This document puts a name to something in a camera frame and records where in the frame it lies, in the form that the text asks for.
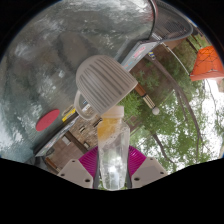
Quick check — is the clear white-capped drink bottle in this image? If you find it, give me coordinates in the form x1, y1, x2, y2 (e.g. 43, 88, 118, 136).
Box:
96, 105, 132, 192

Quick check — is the flat round red coaster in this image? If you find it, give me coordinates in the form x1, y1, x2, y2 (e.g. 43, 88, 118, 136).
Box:
35, 108, 61, 132

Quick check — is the white ceramic mug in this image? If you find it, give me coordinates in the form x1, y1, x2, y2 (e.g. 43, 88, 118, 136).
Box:
73, 54, 139, 121

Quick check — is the orange canopy tent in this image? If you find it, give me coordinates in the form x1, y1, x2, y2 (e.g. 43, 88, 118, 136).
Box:
189, 45, 224, 82

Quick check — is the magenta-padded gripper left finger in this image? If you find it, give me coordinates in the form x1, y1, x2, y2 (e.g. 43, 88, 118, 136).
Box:
57, 145, 100, 189

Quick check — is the yellow card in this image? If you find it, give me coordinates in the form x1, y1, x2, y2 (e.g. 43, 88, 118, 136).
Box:
61, 107, 78, 123

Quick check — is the silver laptop with stickers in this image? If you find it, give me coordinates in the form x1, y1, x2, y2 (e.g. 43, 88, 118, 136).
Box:
119, 40, 161, 73

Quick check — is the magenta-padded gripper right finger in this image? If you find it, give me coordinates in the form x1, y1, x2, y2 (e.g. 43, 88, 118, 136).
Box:
126, 145, 169, 189

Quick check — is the globe-topped lamp post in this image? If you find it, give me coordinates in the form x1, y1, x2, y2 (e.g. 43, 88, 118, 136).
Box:
134, 83, 161, 116

